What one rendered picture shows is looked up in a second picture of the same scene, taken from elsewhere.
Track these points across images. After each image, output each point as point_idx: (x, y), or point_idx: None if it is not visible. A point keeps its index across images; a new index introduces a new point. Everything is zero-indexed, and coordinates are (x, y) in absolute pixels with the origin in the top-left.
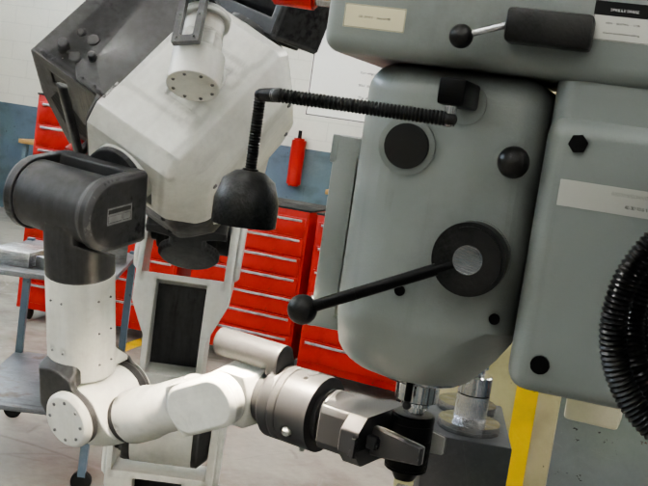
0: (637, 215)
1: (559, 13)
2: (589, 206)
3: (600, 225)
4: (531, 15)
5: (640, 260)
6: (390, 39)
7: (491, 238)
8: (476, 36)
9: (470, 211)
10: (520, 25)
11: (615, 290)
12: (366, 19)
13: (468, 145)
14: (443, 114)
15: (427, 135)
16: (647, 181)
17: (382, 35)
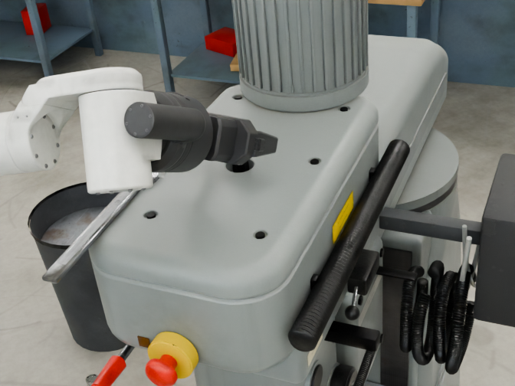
0: (370, 301)
1: (374, 263)
2: (363, 317)
3: (365, 318)
4: (370, 276)
5: (464, 328)
6: (319, 346)
7: (355, 371)
8: (337, 302)
9: (329, 370)
10: (369, 284)
11: (460, 345)
12: (313, 351)
13: (326, 347)
14: (372, 353)
15: (319, 364)
16: (370, 286)
17: (317, 349)
